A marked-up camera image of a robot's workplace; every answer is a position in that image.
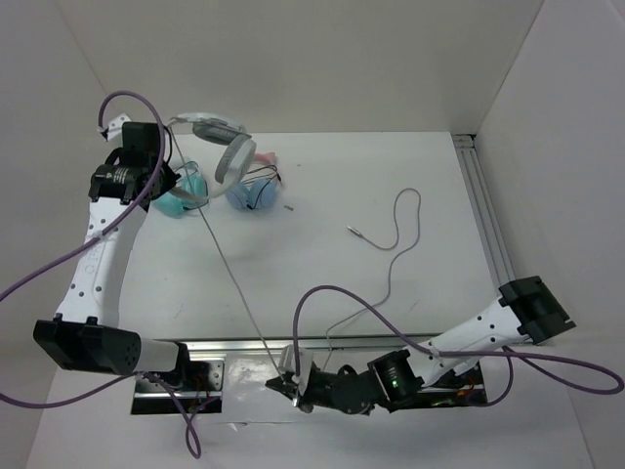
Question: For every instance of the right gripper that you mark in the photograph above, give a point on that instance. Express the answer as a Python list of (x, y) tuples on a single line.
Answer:
[(282, 386)]

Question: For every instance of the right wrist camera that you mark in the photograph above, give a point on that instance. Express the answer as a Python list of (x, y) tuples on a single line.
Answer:
[(295, 366)]

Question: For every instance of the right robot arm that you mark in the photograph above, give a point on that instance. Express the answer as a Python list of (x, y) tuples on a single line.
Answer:
[(525, 310)]

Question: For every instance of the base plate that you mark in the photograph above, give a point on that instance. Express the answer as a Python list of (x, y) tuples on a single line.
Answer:
[(198, 393), (455, 390)]

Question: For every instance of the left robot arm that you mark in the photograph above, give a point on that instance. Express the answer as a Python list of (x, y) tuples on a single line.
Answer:
[(84, 334)]

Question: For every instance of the pink blue headphones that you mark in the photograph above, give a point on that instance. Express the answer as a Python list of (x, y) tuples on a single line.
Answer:
[(258, 190)]

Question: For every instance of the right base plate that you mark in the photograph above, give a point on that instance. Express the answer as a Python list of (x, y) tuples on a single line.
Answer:
[(455, 390)]

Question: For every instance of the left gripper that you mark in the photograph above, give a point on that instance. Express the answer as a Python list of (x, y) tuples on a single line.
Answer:
[(169, 176)]

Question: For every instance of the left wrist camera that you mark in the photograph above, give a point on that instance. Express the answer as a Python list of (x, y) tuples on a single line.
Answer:
[(112, 132)]

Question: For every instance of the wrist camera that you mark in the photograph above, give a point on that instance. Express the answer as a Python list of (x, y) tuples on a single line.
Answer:
[(295, 366), (112, 132)]

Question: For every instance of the teal headphones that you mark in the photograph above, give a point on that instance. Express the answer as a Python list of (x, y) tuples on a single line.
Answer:
[(190, 193)]

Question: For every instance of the left base plate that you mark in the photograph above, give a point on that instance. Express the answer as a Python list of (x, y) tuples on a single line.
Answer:
[(198, 393)]

